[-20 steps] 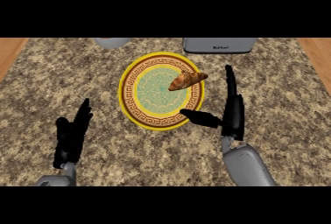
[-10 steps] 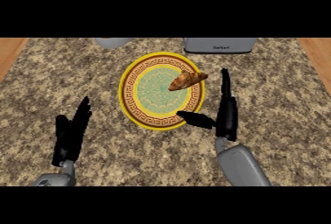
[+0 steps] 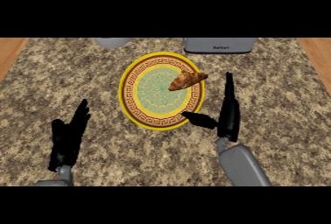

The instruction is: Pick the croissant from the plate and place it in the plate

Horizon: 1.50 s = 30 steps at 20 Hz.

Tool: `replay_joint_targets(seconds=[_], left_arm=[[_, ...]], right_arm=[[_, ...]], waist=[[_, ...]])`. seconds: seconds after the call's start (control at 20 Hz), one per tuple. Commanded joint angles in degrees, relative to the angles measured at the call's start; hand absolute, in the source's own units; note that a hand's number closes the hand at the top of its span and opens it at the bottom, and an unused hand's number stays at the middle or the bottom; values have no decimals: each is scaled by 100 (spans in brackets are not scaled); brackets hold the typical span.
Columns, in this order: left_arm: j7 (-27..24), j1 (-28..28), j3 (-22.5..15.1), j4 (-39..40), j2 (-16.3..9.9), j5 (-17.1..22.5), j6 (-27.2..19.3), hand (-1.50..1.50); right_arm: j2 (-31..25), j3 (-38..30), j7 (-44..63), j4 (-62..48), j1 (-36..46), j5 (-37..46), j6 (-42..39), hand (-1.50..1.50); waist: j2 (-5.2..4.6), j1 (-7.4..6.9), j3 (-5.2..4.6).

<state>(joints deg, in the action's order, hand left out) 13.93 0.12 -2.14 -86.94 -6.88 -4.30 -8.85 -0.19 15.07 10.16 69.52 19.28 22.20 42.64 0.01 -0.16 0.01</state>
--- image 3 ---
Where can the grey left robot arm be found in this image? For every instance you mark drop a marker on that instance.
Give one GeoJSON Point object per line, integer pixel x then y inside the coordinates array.
{"type": "Point", "coordinates": [59, 177]}

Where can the grey appliance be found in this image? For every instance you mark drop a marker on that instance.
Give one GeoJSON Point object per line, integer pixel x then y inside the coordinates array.
{"type": "Point", "coordinates": [219, 45]}

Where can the brown croissant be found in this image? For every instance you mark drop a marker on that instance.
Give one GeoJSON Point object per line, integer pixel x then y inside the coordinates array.
{"type": "Point", "coordinates": [186, 80]}

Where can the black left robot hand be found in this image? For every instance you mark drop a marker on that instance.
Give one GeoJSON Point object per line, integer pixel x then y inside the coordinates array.
{"type": "Point", "coordinates": [66, 137]}

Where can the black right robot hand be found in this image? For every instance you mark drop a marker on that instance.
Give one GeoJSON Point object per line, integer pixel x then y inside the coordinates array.
{"type": "Point", "coordinates": [227, 116]}

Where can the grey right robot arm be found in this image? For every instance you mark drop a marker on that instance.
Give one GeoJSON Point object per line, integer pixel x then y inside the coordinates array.
{"type": "Point", "coordinates": [241, 164]}

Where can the grey round container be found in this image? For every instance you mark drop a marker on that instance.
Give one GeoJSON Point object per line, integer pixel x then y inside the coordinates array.
{"type": "Point", "coordinates": [112, 42]}

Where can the yellow patterned plate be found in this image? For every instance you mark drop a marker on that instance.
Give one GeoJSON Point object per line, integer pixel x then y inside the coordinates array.
{"type": "Point", "coordinates": [161, 91]}

